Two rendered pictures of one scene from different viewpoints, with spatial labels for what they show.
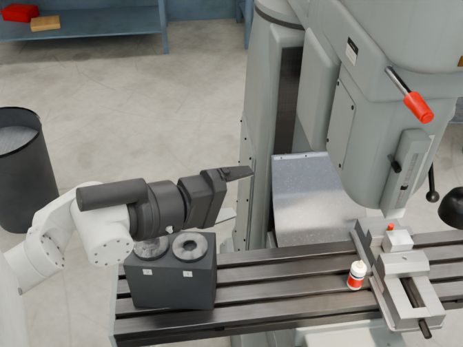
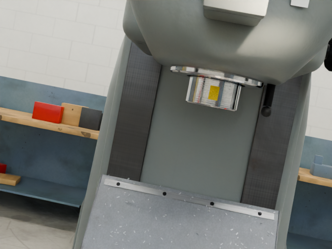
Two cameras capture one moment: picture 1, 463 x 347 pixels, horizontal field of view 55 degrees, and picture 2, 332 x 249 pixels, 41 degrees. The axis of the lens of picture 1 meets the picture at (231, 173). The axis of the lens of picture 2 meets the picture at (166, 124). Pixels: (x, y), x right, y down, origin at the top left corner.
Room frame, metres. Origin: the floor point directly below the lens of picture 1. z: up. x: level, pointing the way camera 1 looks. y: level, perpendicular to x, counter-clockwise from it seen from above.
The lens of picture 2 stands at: (0.36, -0.38, 1.28)
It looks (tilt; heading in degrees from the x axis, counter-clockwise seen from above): 3 degrees down; 11
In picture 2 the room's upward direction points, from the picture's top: 11 degrees clockwise
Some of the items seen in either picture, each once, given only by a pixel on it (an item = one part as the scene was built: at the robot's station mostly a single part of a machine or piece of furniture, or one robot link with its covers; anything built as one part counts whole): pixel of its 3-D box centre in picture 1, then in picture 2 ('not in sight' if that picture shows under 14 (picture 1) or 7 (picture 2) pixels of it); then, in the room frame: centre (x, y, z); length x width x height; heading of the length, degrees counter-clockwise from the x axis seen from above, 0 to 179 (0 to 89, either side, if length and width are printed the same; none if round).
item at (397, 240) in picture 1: (397, 244); not in sight; (0.79, -0.46, 1.08); 0.06 x 0.05 x 0.06; 96
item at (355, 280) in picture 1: (357, 272); not in sight; (0.73, -0.35, 1.02); 0.04 x 0.04 x 0.11
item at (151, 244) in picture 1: (149, 236); not in sight; (0.71, 0.20, 1.20); 0.05 x 0.05 x 0.06
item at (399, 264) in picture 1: (403, 264); not in sight; (0.73, -0.47, 1.06); 0.12 x 0.06 x 0.04; 96
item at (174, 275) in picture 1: (173, 268); not in sight; (0.71, 0.15, 1.07); 0.22 x 0.12 x 0.20; 87
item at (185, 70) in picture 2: not in sight; (216, 76); (0.77, -0.33, 1.31); 0.09 x 0.09 x 0.01
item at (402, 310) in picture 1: (396, 264); not in sight; (0.76, -0.47, 1.02); 0.35 x 0.15 x 0.11; 6
